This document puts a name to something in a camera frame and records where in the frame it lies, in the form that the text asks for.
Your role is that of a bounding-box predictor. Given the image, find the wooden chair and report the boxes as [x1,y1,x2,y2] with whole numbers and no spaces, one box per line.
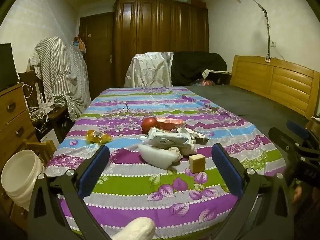
[23,139,57,167]

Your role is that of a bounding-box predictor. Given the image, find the colourful bag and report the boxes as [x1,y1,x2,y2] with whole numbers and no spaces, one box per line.
[191,78,216,87]

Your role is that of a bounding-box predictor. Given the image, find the white plastic packaging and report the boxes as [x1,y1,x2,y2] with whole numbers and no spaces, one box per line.
[147,127,196,153]

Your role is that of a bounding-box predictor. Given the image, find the black cloth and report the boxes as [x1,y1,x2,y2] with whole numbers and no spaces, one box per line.
[171,51,227,87]

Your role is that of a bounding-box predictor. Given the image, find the tan cube block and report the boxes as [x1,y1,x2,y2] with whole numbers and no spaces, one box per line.
[189,154,206,173]

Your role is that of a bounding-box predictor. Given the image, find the wooden headboard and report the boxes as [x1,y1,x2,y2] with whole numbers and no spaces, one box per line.
[229,55,320,118]

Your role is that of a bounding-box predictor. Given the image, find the wooden chest of drawers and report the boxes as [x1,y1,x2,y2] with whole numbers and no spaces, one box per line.
[0,83,38,170]

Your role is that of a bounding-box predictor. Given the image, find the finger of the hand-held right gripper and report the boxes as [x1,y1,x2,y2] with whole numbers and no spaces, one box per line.
[268,127,304,157]
[286,120,310,140]

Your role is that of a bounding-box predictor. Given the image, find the red apple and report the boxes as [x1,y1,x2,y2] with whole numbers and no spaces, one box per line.
[142,117,158,134]

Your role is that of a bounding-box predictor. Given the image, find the yellow plastic wrapper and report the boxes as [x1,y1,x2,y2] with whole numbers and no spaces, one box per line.
[86,129,112,145]

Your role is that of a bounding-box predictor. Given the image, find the black flat screen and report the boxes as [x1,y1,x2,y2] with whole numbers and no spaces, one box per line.
[0,43,19,92]

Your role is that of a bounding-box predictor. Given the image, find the white plastic bucket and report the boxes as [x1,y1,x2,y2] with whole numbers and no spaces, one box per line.
[1,150,46,212]

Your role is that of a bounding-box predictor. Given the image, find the hanging orange bag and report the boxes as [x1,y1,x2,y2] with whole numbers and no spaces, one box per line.
[72,35,87,54]

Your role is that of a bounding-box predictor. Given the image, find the orange snack packet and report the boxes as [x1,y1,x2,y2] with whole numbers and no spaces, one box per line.
[156,117,186,131]

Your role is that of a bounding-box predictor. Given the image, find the brown wooden wardrobe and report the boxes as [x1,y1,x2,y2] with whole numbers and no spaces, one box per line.
[114,0,209,88]

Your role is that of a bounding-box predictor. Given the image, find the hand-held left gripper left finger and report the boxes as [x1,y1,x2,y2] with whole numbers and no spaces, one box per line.
[28,144,113,240]

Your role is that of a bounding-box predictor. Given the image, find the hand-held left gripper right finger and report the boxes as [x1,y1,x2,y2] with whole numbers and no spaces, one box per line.
[211,143,293,240]

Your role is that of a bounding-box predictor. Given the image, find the grey mattress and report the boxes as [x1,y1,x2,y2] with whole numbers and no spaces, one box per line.
[185,85,312,140]

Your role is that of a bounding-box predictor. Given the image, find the metal gooseneck holder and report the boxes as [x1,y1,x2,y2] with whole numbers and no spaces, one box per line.
[241,0,273,63]

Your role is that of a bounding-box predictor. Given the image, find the grey striped cloth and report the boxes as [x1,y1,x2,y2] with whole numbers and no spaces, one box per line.
[28,36,91,122]

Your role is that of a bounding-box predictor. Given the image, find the white cardboard box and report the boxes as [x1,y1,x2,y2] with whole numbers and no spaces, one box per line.
[39,127,61,149]

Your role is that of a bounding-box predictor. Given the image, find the white foam tray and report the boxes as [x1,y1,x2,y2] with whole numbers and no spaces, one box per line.
[139,144,178,168]

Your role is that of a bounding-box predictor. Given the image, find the tangle of white cables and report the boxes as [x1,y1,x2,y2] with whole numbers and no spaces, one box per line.
[17,81,69,132]

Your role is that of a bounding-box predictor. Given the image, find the brown wooden door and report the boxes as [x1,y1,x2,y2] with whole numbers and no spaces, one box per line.
[79,12,116,101]

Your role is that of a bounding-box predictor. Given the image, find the floral striped bedsheet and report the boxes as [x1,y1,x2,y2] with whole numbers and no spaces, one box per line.
[46,86,287,240]

